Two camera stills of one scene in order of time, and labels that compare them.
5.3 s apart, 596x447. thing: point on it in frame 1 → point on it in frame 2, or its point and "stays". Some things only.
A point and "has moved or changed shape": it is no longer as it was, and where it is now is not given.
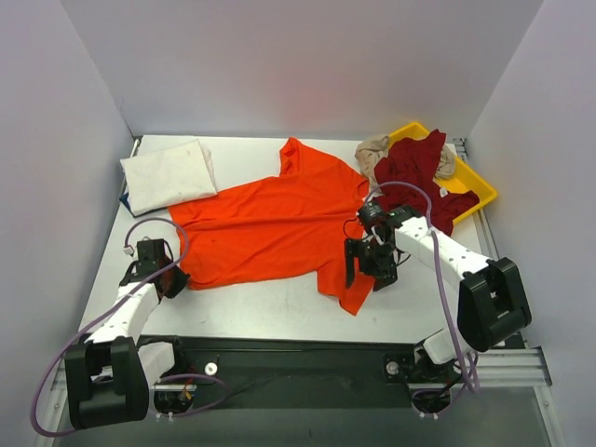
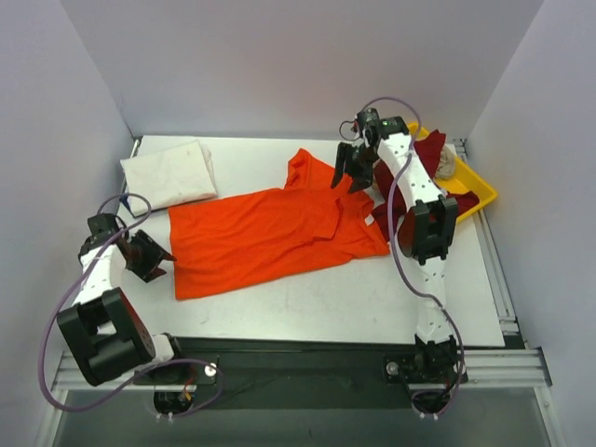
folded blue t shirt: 124,199 stays
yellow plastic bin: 462,180 stays
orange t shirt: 292,223 has moved or changed shape
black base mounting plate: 293,373 stays
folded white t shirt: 169,176 stays
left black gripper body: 172,281 → 141,257
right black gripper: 369,261 → 356,159
